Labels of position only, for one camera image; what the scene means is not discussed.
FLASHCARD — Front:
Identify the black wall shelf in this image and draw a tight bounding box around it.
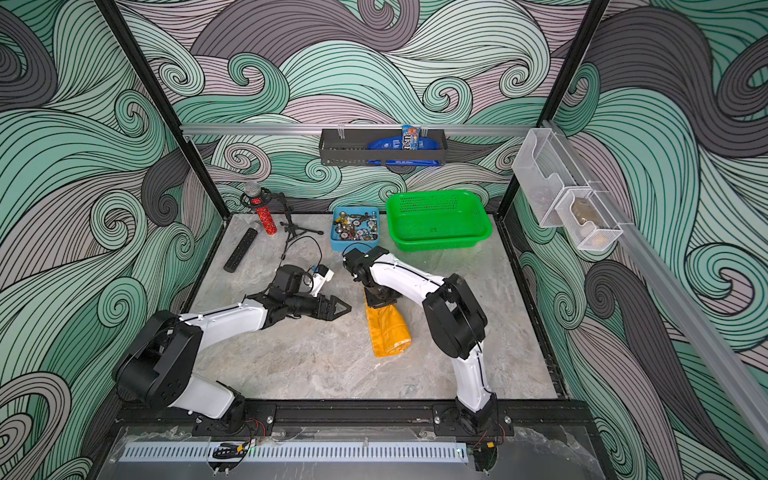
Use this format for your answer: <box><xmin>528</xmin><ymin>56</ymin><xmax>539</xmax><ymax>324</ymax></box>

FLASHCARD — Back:
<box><xmin>318</xmin><ymin>128</ymin><xmax>448</xmax><ymax>167</ymax></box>

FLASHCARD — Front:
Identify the aluminium rail right wall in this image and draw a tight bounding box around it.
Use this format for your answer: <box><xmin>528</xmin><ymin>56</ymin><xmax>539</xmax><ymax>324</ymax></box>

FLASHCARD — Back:
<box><xmin>543</xmin><ymin>120</ymin><xmax>767</xmax><ymax>447</ymax></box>

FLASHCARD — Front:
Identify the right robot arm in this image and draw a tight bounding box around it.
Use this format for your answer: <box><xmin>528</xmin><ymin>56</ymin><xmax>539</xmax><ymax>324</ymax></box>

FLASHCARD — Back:
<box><xmin>342</xmin><ymin>247</ymin><xmax>497</xmax><ymax>435</ymax></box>

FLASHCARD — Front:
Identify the aluminium rail wall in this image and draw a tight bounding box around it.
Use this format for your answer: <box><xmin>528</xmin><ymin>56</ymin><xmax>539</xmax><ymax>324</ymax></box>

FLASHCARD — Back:
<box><xmin>180</xmin><ymin>122</ymin><xmax>534</xmax><ymax>137</ymax></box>
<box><xmin>543</xmin><ymin>120</ymin><xmax>767</xmax><ymax>447</ymax></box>

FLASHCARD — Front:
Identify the small clear wall bin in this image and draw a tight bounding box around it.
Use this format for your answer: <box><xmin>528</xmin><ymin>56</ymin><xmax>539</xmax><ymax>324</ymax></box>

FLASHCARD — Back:
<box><xmin>555</xmin><ymin>187</ymin><xmax>622</xmax><ymax>253</ymax></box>

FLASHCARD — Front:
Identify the black mini tripod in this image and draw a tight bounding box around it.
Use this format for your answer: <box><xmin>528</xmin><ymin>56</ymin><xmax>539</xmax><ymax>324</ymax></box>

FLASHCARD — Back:
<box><xmin>273</xmin><ymin>193</ymin><xmax>324</xmax><ymax>260</ymax></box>

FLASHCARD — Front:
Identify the white perforated cable duct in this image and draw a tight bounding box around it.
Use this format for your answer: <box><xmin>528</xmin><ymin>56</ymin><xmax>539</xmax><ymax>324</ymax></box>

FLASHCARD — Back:
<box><xmin>117</xmin><ymin>441</ymin><xmax>469</xmax><ymax>464</ymax></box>

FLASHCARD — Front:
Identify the black base frame rail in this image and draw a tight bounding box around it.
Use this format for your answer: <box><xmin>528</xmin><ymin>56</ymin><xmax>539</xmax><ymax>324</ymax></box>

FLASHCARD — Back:
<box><xmin>115</xmin><ymin>399</ymin><xmax>598</xmax><ymax>440</ymax></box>

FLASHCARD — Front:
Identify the yellow pillowcase with print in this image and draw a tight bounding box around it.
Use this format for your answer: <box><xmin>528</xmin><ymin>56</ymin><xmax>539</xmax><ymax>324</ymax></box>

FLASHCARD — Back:
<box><xmin>366</xmin><ymin>304</ymin><xmax>412</xmax><ymax>358</ymax></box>

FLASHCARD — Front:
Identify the clear plastic wall bin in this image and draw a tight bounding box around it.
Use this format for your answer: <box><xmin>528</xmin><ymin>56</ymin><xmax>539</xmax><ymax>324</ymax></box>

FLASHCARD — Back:
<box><xmin>513</xmin><ymin>128</ymin><xmax>588</xmax><ymax>228</ymax></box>

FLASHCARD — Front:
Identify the aluminium rail back wall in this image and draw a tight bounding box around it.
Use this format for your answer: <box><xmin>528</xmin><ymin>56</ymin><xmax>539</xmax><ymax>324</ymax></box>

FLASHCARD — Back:
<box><xmin>180</xmin><ymin>122</ymin><xmax>534</xmax><ymax>137</ymax></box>

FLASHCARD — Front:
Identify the green plastic basket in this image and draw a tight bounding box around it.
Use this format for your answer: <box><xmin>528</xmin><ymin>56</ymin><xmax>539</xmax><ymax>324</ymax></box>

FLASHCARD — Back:
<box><xmin>385</xmin><ymin>190</ymin><xmax>492</xmax><ymax>252</ymax></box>

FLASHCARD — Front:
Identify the blue package on shelf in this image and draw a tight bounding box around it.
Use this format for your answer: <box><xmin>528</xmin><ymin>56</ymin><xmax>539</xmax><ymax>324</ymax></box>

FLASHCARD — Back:
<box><xmin>366</xmin><ymin>125</ymin><xmax>441</xmax><ymax>166</ymax></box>

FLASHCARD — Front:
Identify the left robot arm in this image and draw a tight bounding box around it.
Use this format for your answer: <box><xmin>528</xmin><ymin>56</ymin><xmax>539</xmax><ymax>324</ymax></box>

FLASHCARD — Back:
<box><xmin>113</xmin><ymin>265</ymin><xmax>351</xmax><ymax>420</ymax></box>

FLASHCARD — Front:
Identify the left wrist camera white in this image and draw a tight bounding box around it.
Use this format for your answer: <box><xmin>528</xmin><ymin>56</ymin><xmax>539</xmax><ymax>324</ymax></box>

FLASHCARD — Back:
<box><xmin>310</xmin><ymin>264</ymin><xmax>334</xmax><ymax>297</ymax></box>

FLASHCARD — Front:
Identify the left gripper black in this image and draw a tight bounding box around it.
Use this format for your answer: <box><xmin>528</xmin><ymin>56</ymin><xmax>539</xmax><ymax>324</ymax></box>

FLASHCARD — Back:
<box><xmin>284</xmin><ymin>292</ymin><xmax>351</xmax><ymax>322</ymax></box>

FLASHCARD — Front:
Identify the blue tray of small parts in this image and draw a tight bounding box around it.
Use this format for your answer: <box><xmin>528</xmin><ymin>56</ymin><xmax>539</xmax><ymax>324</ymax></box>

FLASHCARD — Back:
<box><xmin>330</xmin><ymin>206</ymin><xmax>380</xmax><ymax>252</ymax></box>

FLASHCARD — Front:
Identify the black remote control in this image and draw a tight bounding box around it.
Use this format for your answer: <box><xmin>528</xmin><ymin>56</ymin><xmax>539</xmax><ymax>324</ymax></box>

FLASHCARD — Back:
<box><xmin>223</xmin><ymin>227</ymin><xmax>258</xmax><ymax>273</ymax></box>

